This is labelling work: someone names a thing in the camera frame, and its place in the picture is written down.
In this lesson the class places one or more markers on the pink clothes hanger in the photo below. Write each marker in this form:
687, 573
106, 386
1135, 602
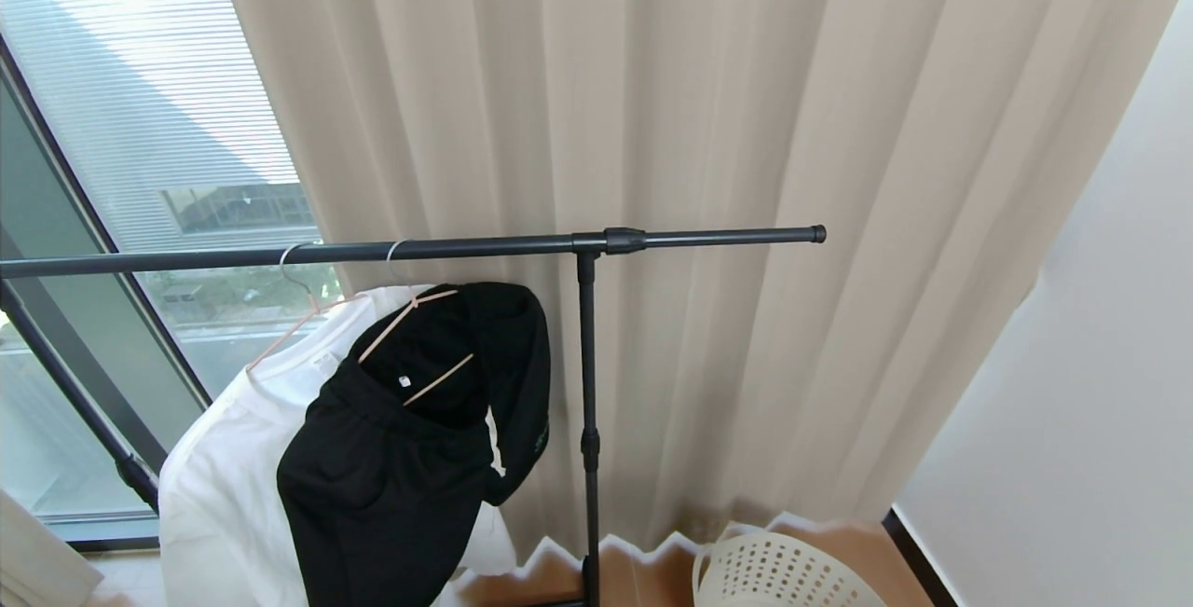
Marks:
289, 327
410, 318

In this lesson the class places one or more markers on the black garment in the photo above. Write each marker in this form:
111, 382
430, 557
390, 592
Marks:
391, 476

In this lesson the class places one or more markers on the white printed t-shirt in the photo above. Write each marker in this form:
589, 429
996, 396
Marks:
224, 495

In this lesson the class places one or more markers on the black clothes rack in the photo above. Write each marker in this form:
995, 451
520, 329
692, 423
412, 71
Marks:
466, 245

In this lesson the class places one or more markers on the white laundry basket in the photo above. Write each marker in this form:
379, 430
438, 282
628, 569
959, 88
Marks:
783, 570

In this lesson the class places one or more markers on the beige curtain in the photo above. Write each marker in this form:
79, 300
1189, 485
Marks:
37, 560
699, 75

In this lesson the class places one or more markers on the window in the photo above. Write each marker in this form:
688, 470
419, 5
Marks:
140, 75

